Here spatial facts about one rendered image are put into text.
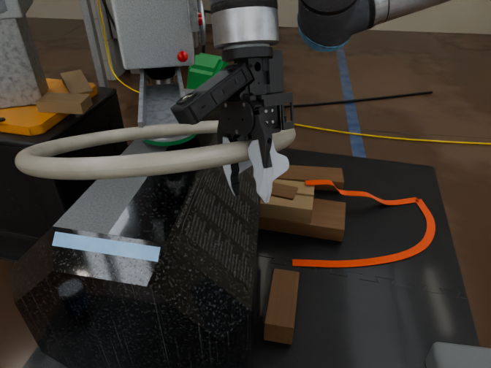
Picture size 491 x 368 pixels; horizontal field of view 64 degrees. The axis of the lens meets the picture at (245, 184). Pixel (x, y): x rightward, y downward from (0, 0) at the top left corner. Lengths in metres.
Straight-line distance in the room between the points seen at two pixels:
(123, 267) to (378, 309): 1.25
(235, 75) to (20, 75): 1.53
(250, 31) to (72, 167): 0.29
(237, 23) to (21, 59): 1.50
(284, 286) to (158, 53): 1.11
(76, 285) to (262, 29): 0.88
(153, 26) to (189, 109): 0.78
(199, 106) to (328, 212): 1.81
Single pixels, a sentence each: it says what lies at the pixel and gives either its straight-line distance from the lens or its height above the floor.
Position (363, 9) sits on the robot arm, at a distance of 0.67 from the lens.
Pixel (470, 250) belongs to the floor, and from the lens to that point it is 2.45.
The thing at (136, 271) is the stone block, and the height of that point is 0.75.
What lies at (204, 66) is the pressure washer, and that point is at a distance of 2.99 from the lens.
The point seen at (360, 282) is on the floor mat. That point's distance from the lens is 2.05.
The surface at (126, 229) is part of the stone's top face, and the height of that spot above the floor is 0.80.
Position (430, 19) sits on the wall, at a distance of 6.37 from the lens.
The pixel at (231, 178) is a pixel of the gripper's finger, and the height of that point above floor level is 1.19.
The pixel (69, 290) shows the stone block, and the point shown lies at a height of 0.65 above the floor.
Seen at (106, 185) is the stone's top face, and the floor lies 0.80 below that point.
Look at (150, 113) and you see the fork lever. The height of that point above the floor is 1.06.
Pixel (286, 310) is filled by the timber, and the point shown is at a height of 0.14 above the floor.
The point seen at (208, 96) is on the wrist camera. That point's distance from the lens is 0.50.
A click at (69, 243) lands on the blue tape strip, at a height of 0.78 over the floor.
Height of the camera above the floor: 1.53
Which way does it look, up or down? 36 degrees down
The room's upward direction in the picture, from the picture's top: straight up
